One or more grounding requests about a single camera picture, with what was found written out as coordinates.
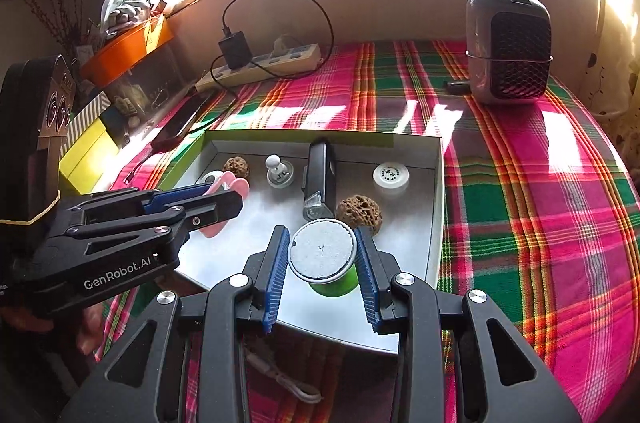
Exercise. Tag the black heater plug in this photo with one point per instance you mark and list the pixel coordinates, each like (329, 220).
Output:
(457, 87)

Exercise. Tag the plaid tablecloth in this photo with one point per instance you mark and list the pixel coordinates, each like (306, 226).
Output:
(525, 228)

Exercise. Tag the white power strip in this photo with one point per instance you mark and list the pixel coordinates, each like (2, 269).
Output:
(260, 63)

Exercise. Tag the white knob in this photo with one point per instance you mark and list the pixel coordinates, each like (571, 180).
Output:
(277, 173)

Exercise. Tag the small silver fan heater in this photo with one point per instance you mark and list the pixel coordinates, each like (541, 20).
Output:
(510, 48)

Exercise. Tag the white round cap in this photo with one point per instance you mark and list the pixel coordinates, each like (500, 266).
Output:
(391, 177)

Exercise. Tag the green spool with white top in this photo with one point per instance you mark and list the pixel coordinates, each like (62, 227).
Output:
(322, 253)

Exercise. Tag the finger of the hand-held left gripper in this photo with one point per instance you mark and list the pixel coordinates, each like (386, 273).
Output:
(170, 199)
(215, 207)

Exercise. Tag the person's left hand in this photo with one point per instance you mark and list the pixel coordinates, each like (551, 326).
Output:
(90, 328)

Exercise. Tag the white plastic bag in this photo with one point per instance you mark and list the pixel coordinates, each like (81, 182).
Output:
(120, 3)

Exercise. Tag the dotted cream curtain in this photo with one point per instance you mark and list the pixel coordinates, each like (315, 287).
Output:
(620, 53)

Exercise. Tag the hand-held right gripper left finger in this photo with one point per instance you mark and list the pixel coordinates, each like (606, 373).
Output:
(277, 273)

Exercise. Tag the yellow cardboard box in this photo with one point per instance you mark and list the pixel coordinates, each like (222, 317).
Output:
(85, 158)

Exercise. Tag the black charger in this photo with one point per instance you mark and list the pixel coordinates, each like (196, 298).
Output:
(235, 48)

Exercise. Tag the grey cardboard box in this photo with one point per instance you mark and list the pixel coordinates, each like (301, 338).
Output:
(410, 223)

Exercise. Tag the brown walnut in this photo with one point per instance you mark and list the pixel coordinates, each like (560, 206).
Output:
(232, 165)
(356, 209)

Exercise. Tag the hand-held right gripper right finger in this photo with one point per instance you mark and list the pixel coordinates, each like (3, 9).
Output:
(367, 278)

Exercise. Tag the black lighter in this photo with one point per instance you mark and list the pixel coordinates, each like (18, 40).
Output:
(317, 178)

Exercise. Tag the pink plastic clip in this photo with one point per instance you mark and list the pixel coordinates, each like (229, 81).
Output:
(232, 185)

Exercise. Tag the black smartphone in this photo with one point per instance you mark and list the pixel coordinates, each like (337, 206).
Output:
(182, 118)

